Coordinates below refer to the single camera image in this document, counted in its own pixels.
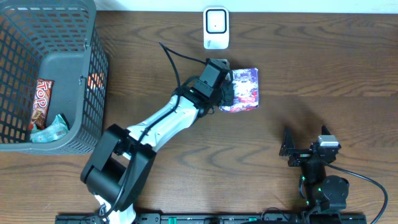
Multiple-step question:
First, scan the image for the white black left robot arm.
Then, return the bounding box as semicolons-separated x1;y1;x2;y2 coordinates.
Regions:
80;69;233;223

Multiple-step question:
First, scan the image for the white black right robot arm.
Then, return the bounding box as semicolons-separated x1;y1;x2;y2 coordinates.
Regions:
279;126;349;212

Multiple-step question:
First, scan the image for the grey plastic mesh basket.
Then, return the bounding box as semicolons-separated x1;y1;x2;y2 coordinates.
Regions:
1;0;109;155

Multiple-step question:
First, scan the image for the mint green snack wrapper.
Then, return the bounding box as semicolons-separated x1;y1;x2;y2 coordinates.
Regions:
30;114;69;143

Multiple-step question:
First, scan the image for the purple snack packet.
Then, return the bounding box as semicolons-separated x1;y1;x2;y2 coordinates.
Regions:
220;68;259;113

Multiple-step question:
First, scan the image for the red Top chocolate bar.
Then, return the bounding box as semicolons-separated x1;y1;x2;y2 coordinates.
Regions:
28;78;55;131

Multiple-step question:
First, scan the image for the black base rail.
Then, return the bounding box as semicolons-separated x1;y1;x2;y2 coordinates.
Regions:
55;212;368;224

